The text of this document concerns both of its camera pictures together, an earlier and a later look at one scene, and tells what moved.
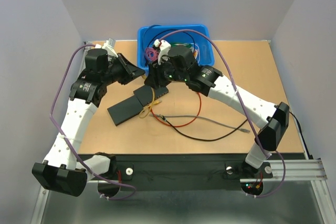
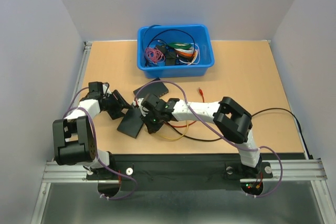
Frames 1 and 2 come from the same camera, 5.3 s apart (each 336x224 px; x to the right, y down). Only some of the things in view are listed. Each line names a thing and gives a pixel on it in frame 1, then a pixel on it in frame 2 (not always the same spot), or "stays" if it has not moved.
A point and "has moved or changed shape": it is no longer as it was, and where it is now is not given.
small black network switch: x=145 y=94 stays
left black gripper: x=130 y=71 -> x=121 y=104
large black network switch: x=125 y=110 has moved or changed shape
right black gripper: x=155 y=74 -> x=151 y=128
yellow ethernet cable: x=153 y=103 has moved or changed shape
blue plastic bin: x=197 y=37 stays
